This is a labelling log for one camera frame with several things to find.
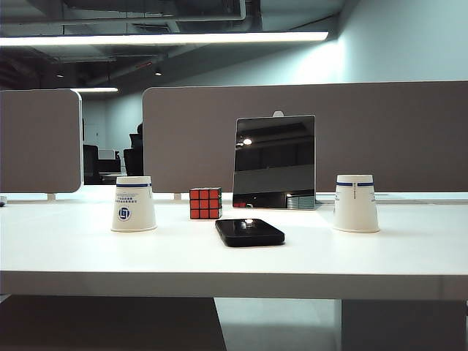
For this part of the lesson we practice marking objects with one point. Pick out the white paper cup round logo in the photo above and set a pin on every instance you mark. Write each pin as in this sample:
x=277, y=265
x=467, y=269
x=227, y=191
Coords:
x=133, y=199

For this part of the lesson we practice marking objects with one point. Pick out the rubiks cube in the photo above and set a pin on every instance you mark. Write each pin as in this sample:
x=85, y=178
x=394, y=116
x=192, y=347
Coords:
x=203, y=204

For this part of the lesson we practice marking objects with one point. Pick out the narrow grey desk divider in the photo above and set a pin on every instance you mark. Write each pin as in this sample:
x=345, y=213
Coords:
x=36, y=142

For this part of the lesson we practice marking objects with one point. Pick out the white paper cup blue stripe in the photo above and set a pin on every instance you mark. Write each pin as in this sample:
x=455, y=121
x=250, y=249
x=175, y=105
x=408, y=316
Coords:
x=356, y=208

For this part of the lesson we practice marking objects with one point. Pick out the rectangular table mirror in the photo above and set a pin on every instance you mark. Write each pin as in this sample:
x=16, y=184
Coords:
x=274, y=157

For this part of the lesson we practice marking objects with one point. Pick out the long ceiling light strip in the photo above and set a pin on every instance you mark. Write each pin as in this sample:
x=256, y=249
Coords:
x=164, y=38

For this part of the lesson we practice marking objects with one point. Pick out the brown under-desk panel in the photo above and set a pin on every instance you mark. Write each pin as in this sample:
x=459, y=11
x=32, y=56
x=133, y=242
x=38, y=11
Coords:
x=109, y=325

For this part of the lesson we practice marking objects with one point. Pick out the dark background office furniture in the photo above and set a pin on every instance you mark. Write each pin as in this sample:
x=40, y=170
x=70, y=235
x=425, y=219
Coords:
x=91, y=164

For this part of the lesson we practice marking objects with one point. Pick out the black office chair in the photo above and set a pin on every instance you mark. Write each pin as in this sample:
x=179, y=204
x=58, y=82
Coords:
x=134, y=157

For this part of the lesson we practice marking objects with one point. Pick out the wide grey desk divider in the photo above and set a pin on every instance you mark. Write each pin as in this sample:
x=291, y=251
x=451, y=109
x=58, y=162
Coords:
x=190, y=146

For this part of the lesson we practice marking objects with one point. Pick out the grey desk leg panel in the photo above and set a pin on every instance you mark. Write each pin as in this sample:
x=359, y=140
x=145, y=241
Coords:
x=402, y=325

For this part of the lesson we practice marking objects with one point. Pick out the white mirror hanging tab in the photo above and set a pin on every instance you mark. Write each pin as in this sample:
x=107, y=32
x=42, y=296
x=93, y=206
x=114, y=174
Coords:
x=278, y=113

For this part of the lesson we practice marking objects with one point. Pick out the ceiling ventilation duct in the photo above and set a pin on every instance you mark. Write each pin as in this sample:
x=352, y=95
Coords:
x=204, y=11

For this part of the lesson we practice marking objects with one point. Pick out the short ceiling light strip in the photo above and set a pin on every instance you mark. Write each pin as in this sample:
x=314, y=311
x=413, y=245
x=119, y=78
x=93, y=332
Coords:
x=95, y=89

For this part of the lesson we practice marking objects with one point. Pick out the black smartphone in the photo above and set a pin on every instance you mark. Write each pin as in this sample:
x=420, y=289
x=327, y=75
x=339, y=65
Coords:
x=248, y=234

